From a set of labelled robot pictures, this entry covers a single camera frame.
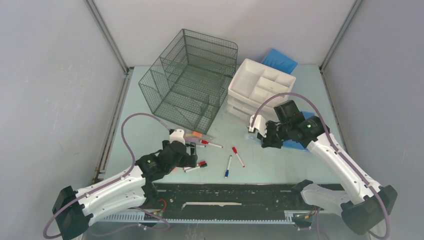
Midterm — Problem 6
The blue cap whiteboard marker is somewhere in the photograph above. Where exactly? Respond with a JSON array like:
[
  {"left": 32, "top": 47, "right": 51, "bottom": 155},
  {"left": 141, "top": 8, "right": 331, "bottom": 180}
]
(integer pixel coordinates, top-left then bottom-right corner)
[{"left": 224, "top": 155, "right": 233, "bottom": 179}]

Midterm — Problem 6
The purple pink highlighter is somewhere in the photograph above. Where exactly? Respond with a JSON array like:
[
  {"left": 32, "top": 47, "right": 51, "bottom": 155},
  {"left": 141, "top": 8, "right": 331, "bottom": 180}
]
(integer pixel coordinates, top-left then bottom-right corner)
[{"left": 184, "top": 137, "right": 200, "bottom": 144}]

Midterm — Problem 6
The red cap marker lower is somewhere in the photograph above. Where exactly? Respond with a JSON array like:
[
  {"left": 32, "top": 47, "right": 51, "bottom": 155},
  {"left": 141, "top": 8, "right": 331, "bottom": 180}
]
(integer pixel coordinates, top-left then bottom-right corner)
[{"left": 183, "top": 161, "right": 207, "bottom": 171}]

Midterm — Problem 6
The orange cap clear highlighter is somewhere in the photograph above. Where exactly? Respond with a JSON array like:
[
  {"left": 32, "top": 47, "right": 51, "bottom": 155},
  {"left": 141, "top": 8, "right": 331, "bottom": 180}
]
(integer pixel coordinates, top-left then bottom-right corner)
[{"left": 191, "top": 131, "right": 216, "bottom": 141}]

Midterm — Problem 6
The black front rail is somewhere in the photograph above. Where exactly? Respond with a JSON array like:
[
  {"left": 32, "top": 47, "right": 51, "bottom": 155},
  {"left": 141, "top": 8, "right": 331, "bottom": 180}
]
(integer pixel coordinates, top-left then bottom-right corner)
[{"left": 142, "top": 183, "right": 318, "bottom": 223}]

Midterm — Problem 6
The red cap marker upper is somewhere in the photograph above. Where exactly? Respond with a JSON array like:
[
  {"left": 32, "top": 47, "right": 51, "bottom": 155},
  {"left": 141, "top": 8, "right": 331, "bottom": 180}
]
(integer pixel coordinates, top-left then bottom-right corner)
[{"left": 200, "top": 140, "right": 223, "bottom": 149}]

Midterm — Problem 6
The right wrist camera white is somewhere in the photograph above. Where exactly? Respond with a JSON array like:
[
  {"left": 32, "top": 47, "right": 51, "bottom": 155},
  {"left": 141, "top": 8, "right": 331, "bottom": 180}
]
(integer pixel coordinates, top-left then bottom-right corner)
[{"left": 247, "top": 114, "right": 267, "bottom": 138}]

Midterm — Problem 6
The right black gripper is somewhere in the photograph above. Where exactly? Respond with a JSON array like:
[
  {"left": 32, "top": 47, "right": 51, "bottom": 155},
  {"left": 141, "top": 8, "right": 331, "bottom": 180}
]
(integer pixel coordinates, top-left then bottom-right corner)
[{"left": 256, "top": 120, "right": 291, "bottom": 149}]

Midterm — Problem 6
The red cap marker middle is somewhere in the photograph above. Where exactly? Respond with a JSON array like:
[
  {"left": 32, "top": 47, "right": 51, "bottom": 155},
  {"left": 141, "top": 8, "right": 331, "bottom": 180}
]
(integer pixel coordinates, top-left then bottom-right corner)
[{"left": 231, "top": 146, "right": 245, "bottom": 168}]

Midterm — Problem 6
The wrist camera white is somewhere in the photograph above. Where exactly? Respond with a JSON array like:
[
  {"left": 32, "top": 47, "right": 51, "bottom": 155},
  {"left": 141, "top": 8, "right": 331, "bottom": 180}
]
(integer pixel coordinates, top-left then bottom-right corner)
[
  {"left": 169, "top": 129, "right": 186, "bottom": 145},
  {"left": 247, "top": 114, "right": 267, "bottom": 138}
]

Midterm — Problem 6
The blue folder at back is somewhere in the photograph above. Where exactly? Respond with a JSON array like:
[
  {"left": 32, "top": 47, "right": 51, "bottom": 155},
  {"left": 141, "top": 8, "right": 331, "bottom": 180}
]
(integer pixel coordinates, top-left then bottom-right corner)
[{"left": 260, "top": 48, "right": 298, "bottom": 75}]

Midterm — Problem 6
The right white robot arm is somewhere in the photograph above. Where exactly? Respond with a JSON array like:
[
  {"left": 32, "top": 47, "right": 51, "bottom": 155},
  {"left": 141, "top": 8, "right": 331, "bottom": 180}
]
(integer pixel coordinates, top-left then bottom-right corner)
[{"left": 248, "top": 100, "right": 398, "bottom": 235}]

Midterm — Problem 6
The black cap marker lower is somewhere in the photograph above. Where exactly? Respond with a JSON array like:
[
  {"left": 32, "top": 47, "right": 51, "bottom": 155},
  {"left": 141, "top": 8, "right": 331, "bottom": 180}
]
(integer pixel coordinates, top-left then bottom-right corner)
[{"left": 184, "top": 163, "right": 208, "bottom": 173}]

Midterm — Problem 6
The blue folder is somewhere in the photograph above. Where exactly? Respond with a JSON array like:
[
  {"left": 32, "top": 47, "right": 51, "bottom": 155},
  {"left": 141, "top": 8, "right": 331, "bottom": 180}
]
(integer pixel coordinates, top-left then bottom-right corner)
[
  {"left": 284, "top": 111, "right": 317, "bottom": 153},
  {"left": 260, "top": 48, "right": 298, "bottom": 75}
]

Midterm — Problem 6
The blue folder at right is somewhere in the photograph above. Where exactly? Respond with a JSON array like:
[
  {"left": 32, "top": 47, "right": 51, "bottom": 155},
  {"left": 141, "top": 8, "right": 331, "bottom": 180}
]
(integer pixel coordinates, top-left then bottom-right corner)
[{"left": 284, "top": 111, "right": 317, "bottom": 153}]

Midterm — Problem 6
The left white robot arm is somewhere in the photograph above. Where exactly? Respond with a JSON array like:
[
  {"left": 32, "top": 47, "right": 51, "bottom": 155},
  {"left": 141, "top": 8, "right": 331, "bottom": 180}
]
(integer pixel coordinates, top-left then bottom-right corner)
[{"left": 52, "top": 140, "right": 198, "bottom": 240}]

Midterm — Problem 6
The white plastic drawer organizer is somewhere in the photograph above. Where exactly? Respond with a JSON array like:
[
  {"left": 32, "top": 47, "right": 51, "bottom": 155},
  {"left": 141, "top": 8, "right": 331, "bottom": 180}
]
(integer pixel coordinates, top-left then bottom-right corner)
[{"left": 226, "top": 58, "right": 296, "bottom": 123}]

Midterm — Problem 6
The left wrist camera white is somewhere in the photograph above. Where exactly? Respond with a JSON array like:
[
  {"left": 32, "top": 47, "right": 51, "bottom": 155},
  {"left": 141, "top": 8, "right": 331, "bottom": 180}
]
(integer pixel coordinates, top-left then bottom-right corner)
[{"left": 169, "top": 129, "right": 186, "bottom": 145}]

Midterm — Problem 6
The green wire mesh basket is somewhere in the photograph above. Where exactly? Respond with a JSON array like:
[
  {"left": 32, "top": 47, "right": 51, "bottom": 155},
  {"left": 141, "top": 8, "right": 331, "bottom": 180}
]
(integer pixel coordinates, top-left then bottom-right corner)
[{"left": 138, "top": 28, "right": 238, "bottom": 134}]

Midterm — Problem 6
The red cap marker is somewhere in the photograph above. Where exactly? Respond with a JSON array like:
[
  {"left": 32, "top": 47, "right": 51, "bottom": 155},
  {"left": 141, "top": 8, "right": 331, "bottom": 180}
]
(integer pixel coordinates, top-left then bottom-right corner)
[
  {"left": 183, "top": 161, "right": 207, "bottom": 171},
  {"left": 231, "top": 146, "right": 245, "bottom": 168},
  {"left": 200, "top": 140, "right": 223, "bottom": 149}
]

